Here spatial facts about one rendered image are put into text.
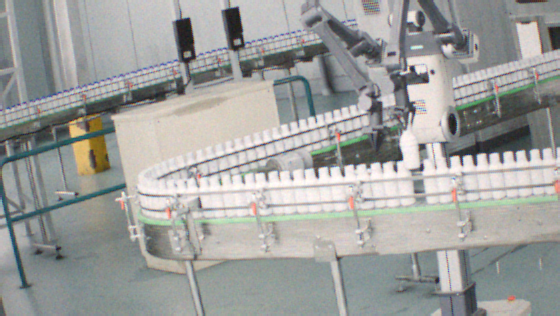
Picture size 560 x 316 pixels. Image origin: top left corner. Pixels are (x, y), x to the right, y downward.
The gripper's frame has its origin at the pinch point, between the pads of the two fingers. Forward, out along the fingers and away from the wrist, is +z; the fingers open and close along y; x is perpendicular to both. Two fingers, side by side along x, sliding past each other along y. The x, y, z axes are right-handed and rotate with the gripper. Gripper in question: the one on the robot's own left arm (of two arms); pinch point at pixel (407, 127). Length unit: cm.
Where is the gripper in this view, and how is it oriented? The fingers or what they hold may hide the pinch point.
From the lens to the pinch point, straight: 452.7
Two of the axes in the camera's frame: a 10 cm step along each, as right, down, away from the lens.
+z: 1.8, 9.7, 1.4
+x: -8.2, 0.7, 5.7
